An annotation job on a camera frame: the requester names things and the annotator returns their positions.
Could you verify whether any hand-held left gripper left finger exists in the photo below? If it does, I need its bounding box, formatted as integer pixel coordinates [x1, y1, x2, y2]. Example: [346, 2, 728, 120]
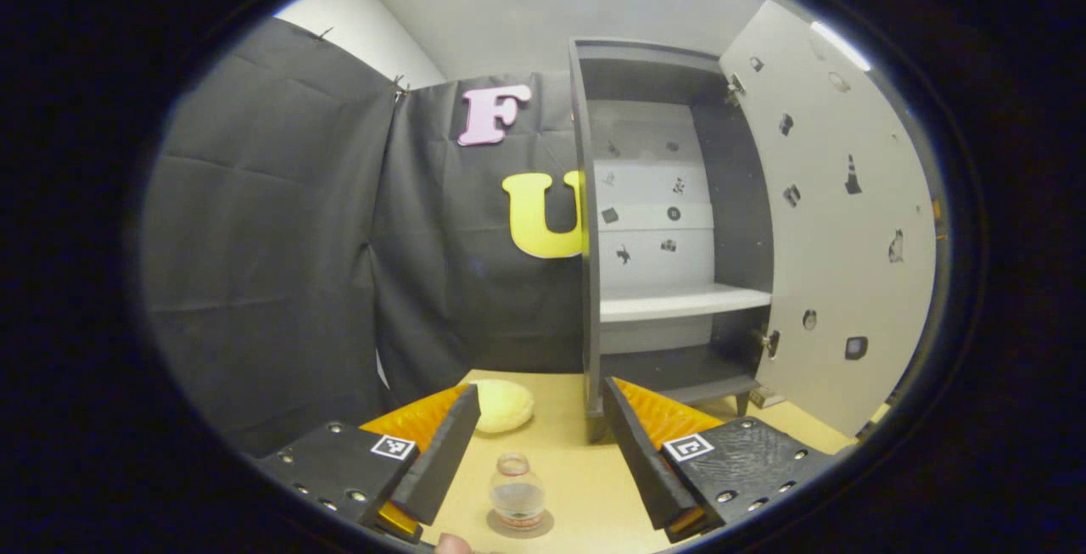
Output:
[255, 383, 482, 542]

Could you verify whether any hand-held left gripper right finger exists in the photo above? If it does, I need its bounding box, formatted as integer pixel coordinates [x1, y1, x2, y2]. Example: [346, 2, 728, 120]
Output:
[601, 376, 841, 545]

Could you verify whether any clear plastic bottle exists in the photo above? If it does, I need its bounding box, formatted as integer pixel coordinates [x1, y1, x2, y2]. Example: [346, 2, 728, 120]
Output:
[490, 452, 546, 531]

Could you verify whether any brown round coaster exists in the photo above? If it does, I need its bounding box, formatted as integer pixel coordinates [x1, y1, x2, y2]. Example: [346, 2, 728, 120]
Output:
[486, 507, 555, 540]

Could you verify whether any white cabinet shelf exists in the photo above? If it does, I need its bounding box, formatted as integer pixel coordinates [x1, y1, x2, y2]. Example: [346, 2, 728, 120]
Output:
[599, 283, 773, 323]

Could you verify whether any pale yellow round sponge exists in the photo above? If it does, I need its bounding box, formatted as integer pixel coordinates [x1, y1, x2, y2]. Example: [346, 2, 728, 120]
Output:
[469, 378, 536, 434]

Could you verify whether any black backdrop cloth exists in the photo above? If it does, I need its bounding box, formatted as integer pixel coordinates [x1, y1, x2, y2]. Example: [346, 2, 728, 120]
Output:
[140, 18, 586, 457]

